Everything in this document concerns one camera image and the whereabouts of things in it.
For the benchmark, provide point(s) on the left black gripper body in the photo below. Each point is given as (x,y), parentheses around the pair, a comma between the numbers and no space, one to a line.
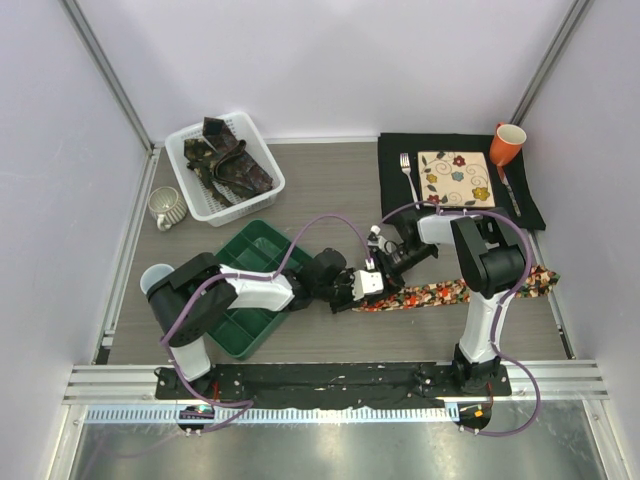
(339,292)

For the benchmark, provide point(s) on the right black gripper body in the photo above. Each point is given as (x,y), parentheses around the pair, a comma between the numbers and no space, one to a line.
(394,265)

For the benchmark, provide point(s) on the red floral patterned tie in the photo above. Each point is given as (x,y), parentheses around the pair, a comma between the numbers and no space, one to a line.
(539,283)

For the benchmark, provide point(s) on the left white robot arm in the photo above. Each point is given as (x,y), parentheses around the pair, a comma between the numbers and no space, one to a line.
(189,301)

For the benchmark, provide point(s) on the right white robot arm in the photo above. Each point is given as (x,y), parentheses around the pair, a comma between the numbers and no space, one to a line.
(494,260)

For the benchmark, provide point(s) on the floral square plate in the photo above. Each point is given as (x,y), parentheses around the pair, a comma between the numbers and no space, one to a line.
(455,179)

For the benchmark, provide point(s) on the green compartment tray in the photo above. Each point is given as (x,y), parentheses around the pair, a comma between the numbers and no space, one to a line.
(258,247)

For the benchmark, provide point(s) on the silver fork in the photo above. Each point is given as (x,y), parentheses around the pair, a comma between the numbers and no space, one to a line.
(405,166)

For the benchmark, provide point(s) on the orange mug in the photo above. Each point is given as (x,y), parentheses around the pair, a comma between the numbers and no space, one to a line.
(506,143)

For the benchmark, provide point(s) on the white plastic basket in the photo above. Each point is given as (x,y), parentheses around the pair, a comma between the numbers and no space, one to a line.
(202,206)

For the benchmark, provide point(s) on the dark patterned tie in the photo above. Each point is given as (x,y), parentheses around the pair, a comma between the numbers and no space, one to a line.
(219,159)

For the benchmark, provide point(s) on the clear plastic cup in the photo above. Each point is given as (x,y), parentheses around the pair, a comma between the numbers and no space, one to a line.
(153,275)

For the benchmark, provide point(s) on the grey ribbed cup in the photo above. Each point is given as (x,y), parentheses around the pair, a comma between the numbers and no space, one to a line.
(167,207)

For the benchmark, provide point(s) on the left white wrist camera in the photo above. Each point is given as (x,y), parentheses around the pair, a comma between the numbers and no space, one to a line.
(367,283)

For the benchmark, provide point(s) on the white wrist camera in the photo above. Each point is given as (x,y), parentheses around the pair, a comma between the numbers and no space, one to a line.
(367,283)
(375,239)

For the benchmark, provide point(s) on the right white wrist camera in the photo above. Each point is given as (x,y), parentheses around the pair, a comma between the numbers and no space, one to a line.
(375,239)

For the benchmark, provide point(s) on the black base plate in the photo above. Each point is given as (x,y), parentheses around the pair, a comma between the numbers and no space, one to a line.
(331,386)

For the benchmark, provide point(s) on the patterned handle knife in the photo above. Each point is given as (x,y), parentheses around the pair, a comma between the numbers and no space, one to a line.
(509,190)

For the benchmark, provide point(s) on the slotted cable duct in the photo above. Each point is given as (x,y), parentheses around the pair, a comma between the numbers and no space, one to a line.
(195,415)

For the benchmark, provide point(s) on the aluminium frame rail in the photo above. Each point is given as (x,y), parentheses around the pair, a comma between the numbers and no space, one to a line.
(111,384)

